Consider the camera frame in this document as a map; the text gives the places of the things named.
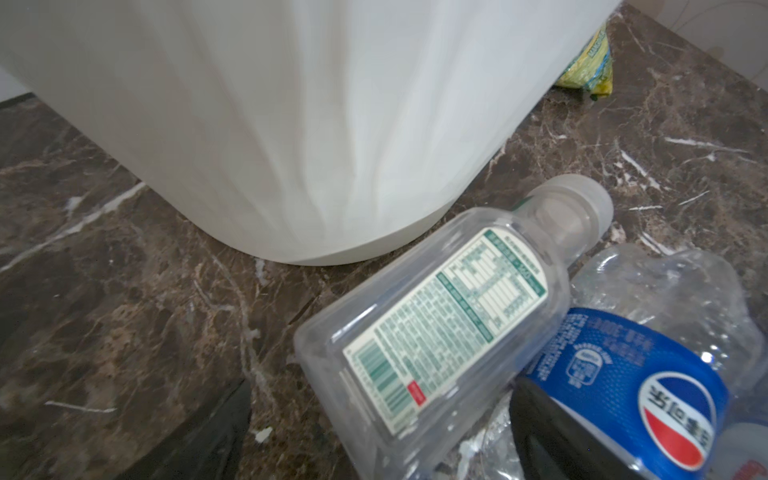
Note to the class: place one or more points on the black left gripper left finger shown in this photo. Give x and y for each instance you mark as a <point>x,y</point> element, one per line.
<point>208,445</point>

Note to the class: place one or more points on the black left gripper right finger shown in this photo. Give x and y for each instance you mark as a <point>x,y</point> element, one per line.
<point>553,442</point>

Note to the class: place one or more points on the Pepsi label clear bottle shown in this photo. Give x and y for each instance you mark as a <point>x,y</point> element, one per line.
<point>651,352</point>

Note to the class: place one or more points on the clear square bottle green label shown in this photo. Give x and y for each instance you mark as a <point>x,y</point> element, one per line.
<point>407,362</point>

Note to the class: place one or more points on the white ribbed waste bin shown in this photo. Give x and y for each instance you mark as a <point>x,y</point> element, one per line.
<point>298,131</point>

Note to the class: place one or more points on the clear bottle dark label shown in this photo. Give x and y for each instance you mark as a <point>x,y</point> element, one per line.
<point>741,447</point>

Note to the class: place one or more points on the green Fox's candy bag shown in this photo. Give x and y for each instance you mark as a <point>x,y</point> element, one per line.
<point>592,70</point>

